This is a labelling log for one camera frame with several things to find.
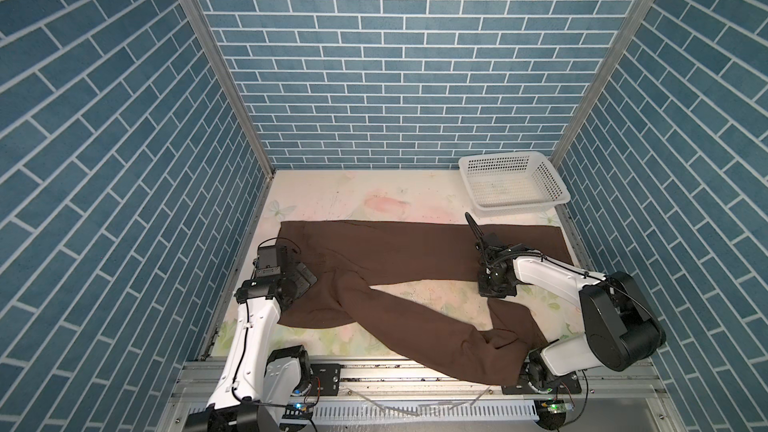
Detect brown trousers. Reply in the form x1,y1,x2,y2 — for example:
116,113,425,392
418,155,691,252
278,221,548,386

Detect white plastic laundry basket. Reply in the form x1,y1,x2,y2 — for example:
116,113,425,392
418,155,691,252
459,151,571,215

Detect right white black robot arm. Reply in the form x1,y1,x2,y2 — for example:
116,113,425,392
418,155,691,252
476,241,666,393

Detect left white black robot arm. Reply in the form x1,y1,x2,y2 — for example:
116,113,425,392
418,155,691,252
183,262,316,431

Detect left green circuit board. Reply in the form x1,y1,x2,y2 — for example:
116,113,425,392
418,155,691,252
281,403,315,423

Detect green circuit board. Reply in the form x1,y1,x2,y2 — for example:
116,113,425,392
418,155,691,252
537,400,573,414
281,403,315,423

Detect right green circuit board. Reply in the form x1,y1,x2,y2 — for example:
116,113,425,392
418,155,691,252
537,400,573,414

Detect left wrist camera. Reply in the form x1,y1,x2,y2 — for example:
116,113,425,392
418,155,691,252
252,244,289,280

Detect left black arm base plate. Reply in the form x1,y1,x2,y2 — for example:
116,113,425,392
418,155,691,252
302,363,342,397

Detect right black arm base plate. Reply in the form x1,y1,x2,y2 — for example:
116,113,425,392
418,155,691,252
501,364,582,395

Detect white slotted cable duct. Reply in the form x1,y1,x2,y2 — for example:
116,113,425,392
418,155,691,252
311,399,539,426

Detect aluminium front rail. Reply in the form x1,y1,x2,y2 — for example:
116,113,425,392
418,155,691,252
157,356,685,432

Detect right aluminium corner post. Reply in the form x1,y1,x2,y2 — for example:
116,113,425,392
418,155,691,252
549,0,655,168

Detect aluminium corner post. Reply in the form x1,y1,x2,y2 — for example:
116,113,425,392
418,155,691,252
549,0,655,168
178,0,275,181

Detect left aluminium corner post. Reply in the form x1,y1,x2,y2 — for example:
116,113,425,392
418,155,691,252
178,0,275,181

